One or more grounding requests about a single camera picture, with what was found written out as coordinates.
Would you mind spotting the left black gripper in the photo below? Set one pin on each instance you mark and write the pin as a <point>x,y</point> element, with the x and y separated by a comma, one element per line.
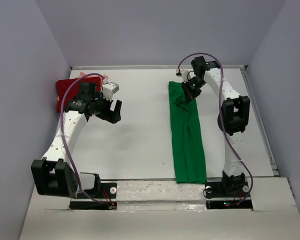
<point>99,96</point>

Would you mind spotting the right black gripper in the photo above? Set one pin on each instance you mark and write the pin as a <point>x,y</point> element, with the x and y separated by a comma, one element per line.
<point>189,94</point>

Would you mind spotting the green t shirt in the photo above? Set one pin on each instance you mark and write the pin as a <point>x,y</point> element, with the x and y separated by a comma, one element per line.
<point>187,147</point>

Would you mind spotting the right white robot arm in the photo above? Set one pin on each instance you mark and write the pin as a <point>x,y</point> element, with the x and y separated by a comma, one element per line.
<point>232,120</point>

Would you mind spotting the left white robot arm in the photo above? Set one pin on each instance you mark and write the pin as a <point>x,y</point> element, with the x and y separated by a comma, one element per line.
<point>54,174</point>

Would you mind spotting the pink folded t shirt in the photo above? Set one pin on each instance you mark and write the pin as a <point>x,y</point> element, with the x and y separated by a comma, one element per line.
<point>103,76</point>

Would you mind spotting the red folded t shirt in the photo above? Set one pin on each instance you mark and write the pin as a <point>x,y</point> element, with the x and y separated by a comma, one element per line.
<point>64,84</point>

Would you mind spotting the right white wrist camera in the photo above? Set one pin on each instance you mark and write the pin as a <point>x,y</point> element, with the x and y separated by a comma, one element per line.
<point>184,74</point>

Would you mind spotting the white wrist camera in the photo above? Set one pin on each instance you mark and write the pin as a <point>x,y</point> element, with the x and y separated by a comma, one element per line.
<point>109,89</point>
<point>184,74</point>

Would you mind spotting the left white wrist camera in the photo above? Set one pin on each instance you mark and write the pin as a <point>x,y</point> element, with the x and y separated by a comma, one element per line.
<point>109,89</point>

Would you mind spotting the aluminium table rail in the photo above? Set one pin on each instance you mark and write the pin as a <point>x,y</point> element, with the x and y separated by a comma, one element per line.
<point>145,67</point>

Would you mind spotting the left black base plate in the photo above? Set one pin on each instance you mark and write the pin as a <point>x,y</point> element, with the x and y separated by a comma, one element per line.
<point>102,200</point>

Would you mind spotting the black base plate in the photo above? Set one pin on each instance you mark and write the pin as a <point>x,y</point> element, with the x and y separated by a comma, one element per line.
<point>102,200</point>
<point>218,199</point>

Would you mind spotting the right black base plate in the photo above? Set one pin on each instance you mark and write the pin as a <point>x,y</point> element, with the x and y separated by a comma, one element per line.
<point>218,199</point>

